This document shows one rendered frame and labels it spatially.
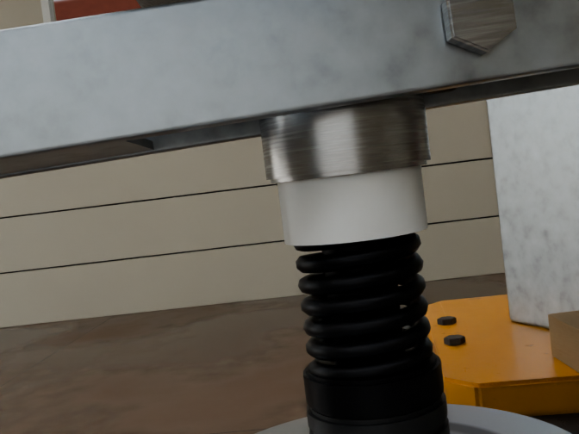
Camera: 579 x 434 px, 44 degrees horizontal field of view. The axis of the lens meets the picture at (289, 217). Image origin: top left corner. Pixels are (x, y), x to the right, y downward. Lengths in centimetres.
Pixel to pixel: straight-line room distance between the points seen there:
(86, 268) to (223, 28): 640
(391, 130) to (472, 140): 598
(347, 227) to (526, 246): 72
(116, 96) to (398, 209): 13
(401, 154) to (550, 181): 66
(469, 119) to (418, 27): 601
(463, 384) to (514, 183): 32
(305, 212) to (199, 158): 601
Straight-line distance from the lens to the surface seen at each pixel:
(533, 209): 100
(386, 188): 32
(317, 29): 29
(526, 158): 100
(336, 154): 31
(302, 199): 32
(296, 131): 32
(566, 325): 84
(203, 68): 29
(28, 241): 684
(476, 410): 46
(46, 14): 684
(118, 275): 658
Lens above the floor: 102
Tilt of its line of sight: 3 degrees down
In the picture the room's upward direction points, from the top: 7 degrees counter-clockwise
